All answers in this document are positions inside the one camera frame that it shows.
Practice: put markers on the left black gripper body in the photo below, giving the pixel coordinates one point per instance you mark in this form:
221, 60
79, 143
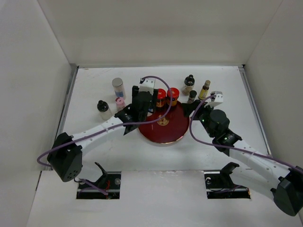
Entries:
143, 117

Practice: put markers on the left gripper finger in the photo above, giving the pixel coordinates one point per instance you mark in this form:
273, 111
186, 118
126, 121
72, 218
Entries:
135, 96
154, 98

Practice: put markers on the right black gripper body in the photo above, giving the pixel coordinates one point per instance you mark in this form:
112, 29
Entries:
204, 117

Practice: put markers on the red lid sauce jar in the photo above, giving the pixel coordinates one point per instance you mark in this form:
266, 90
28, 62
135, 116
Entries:
161, 98
172, 96

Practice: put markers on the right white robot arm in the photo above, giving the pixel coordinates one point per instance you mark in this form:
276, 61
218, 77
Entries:
277, 180

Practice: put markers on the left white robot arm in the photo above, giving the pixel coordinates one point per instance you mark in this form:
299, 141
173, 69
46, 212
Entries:
66, 159

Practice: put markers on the small black lid spice jar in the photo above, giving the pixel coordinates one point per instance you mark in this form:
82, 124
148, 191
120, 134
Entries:
192, 96

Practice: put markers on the silver lid spice jar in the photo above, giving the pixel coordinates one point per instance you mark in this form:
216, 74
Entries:
118, 86

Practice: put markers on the pink lid spice bottle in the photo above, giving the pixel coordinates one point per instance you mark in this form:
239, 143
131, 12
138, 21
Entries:
120, 103

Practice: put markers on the tall yellow label bottle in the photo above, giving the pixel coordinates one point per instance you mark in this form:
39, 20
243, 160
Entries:
204, 91

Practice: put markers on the round red tray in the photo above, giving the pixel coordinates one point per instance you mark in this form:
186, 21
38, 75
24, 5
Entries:
169, 129

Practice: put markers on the black cap brown spice bottle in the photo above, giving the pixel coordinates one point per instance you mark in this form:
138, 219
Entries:
189, 82

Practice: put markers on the black cap white powder bottle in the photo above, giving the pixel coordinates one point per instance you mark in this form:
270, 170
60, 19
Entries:
104, 110

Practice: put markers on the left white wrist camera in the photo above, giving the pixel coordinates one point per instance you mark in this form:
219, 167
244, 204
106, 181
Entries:
147, 85

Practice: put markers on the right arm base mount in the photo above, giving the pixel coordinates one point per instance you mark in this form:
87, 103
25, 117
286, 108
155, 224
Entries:
219, 184

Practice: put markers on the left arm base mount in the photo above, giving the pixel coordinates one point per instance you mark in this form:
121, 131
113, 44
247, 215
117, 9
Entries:
106, 187

